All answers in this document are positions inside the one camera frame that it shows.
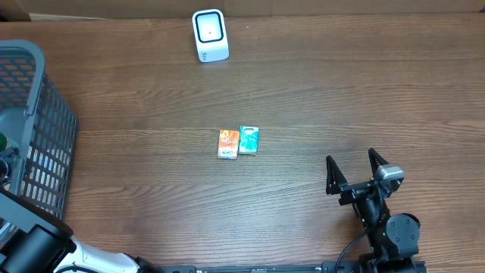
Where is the cardboard backdrop panel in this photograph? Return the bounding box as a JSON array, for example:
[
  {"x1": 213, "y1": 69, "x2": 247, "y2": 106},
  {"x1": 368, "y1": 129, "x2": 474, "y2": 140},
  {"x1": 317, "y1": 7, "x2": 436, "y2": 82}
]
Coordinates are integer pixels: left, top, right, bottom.
[{"x1": 1, "y1": 0, "x2": 484, "y2": 21}]

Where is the grey plastic mesh basket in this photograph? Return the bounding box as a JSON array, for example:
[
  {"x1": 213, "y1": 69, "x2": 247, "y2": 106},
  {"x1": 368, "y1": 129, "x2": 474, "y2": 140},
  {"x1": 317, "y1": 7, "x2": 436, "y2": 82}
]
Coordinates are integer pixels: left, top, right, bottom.
[{"x1": 1, "y1": 39, "x2": 79, "y2": 219}]

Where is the green capped bottle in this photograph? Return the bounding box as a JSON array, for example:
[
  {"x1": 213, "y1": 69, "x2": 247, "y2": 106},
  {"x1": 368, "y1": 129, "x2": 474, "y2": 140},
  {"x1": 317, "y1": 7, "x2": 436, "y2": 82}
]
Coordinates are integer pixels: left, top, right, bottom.
[{"x1": 0, "y1": 133, "x2": 11, "y2": 152}]

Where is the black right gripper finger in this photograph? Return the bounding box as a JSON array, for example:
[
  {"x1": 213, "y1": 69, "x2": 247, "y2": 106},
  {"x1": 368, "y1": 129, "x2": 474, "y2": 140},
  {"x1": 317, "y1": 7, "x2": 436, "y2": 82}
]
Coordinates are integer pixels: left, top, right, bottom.
[
  {"x1": 326, "y1": 155, "x2": 348, "y2": 195},
  {"x1": 368, "y1": 148, "x2": 389, "y2": 175}
]

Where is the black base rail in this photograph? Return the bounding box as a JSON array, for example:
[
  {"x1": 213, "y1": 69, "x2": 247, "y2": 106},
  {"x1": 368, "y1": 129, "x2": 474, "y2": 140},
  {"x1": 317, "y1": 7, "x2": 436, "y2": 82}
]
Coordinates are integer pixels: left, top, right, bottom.
[{"x1": 158, "y1": 259, "x2": 427, "y2": 273}]

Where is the white barcode scanner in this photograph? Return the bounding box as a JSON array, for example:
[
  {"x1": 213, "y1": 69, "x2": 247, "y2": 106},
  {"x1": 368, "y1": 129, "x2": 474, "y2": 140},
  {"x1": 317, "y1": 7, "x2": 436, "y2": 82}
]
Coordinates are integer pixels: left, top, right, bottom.
[{"x1": 192, "y1": 8, "x2": 230, "y2": 63}]

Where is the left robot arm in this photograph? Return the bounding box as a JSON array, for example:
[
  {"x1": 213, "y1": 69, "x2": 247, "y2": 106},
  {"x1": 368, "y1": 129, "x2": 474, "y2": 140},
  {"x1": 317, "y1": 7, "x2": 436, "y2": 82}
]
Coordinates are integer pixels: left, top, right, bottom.
[{"x1": 1, "y1": 189, "x2": 161, "y2": 273}]

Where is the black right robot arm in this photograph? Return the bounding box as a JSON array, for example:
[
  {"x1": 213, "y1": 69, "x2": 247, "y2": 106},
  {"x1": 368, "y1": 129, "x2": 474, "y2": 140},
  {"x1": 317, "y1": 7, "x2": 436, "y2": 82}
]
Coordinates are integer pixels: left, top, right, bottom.
[{"x1": 322, "y1": 149, "x2": 427, "y2": 273}]

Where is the orange tissue pack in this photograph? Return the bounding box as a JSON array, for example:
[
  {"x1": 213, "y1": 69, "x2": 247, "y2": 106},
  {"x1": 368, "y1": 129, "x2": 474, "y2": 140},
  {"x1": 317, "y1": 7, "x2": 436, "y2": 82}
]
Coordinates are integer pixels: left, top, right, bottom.
[{"x1": 217, "y1": 130, "x2": 239, "y2": 160}]

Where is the teal tissue pack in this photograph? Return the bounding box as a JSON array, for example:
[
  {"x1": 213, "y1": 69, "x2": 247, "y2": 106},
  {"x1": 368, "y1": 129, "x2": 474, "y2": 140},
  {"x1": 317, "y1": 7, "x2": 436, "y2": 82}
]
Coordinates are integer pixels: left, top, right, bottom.
[{"x1": 238, "y1": 126, "x2": 259, "y2": 155}]

